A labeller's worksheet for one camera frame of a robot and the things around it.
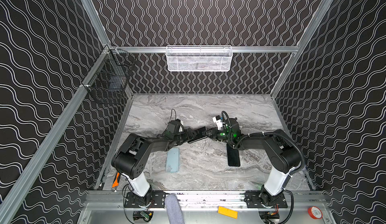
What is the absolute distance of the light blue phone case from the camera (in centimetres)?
86

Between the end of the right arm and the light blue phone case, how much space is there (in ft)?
0.78

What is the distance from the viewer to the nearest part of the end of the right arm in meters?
0.76
